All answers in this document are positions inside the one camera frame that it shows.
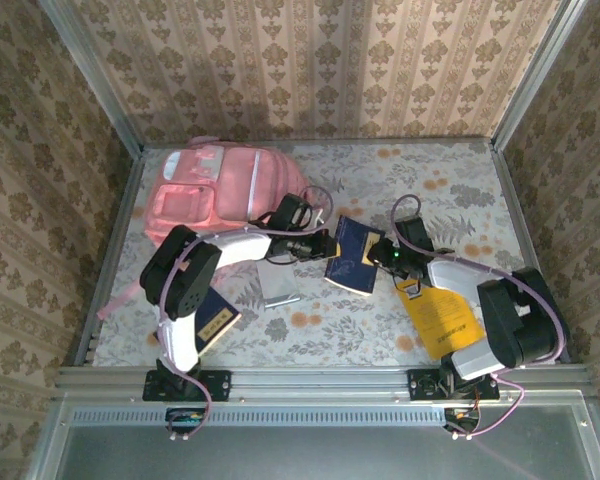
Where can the thin navy book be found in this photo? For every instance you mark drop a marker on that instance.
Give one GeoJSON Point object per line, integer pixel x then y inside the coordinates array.
{"type": "Point", "coordinates": [352, 260]}

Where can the pink school backpack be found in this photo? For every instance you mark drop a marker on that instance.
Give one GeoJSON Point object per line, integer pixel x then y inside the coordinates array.
{"type": "Point", "coordinates": [230, 175]}

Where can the yellow paperback book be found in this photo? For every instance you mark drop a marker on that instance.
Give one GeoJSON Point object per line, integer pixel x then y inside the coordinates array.
{"type": "Point", "coordinates": [440, 320]}

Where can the thick navy book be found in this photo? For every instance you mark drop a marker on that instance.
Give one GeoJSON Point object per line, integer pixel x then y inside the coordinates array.
{"type": "Point", "coordinates": [215, 320]}

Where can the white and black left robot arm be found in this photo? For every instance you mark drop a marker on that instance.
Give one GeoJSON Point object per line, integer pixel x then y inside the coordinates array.
{"type": "Point", "coordinates": [240, 247]}

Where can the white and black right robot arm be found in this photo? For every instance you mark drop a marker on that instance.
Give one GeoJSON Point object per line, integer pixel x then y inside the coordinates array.
{"type": "Point", "coordinates": [510, 320]}

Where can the slotted metal strip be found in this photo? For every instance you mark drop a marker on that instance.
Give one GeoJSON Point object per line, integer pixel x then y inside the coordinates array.
{"type": "Point", "coordinates": [305, 416]}

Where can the grey metal sheet panel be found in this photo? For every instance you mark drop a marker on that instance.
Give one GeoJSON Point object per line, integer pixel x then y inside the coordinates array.
{"type": "Point", "coordinates": [305, 455]}

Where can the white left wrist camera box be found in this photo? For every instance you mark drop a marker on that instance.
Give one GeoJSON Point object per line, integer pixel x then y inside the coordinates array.
{"type": "Point", "coordinates": [319, 217]}

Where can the thin aluminium table edge rail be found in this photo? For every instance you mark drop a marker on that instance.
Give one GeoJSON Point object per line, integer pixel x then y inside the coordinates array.
{"type": "Point", "coordinates": [405, 141]}

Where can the wide aluminium frame rail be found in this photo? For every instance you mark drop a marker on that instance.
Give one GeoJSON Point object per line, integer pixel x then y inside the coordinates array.
{"type": "Point", "coordinates": [320, 382]}

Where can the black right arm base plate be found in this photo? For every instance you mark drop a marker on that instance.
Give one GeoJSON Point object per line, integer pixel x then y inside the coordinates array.
{"type": "Point", "coordinates": [422, 385]}

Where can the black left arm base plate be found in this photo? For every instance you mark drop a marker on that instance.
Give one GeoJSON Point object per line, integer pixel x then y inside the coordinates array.
{"type": "Point", "coordinates": [215, 385]}

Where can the aluminium frame post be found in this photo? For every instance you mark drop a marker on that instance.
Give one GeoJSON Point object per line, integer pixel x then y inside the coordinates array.
{"type": "Point", "coordinates": [95, 85]}
{"type": "Point", "coordinates": [535, 80]}

